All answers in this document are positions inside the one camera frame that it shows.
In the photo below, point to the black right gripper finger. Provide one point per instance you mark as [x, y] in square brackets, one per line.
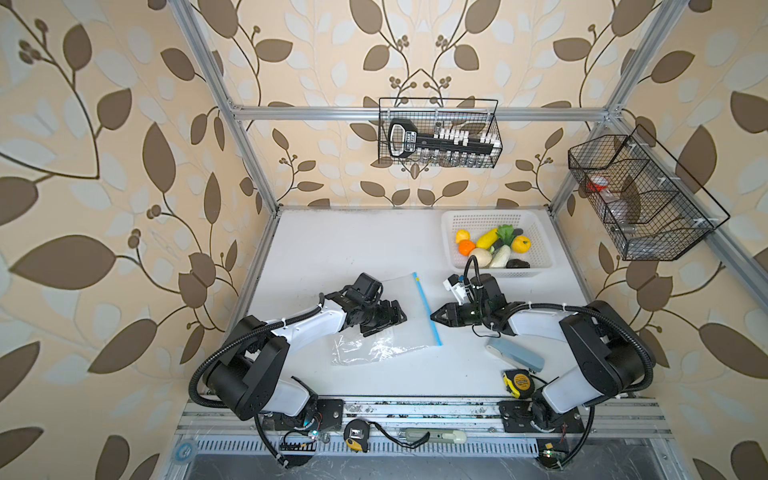
[449, 309]
[446, 319]

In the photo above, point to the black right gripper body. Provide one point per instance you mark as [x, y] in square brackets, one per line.
[472, 313]

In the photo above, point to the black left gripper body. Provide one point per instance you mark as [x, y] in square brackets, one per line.
[380, 316]

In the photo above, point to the clear zip bag blue zipper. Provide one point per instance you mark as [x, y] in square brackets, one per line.
[350, 348]

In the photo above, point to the beige potato toy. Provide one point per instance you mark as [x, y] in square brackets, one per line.
[483, 257]

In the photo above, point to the white radish with green leaves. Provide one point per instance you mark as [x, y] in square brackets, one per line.
[501, 250]

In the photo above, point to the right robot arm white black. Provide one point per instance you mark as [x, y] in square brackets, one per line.
[610, 357]

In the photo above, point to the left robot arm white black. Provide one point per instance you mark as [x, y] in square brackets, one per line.
[245, 374]

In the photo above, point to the dark eggplant toy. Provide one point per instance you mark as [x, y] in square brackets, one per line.
[517, 264]

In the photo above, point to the light blue case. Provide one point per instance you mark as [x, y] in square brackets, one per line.
[515, 354]

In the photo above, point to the orange toy fruit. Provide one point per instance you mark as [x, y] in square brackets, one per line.
[466, 247]

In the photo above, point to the yellow corn toy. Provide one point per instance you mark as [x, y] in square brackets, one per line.
[487, 240]

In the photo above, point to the white plastic perforated basket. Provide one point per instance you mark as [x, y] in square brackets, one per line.
[477, 223]

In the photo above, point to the yellow orange with green stem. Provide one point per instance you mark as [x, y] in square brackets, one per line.
[521, 244]

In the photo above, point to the small yellow lemon toy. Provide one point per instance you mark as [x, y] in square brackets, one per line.
[462, 235]

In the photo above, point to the yellow black tape measure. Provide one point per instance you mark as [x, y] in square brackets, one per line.
[519, 383]

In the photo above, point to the pale green utility knife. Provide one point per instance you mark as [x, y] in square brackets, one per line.
[420, 436]

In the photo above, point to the black tape measure on rail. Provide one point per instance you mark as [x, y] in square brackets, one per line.
[356, 435]

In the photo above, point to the black tool in wire basket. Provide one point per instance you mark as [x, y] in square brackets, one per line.
[404, 139]

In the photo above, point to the red item in wire basket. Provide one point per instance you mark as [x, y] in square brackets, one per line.
[596, 184]

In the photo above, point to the black wire basket back wall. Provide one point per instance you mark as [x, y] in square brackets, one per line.
[468, 114]

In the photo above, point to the black wire basket wall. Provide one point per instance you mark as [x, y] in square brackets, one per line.
[656, 208]
[468, 114]

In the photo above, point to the black wire basket right wall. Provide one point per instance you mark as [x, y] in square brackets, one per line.
[656, 208]

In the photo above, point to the aluminium frame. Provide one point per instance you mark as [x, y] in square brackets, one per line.
[235, 115]

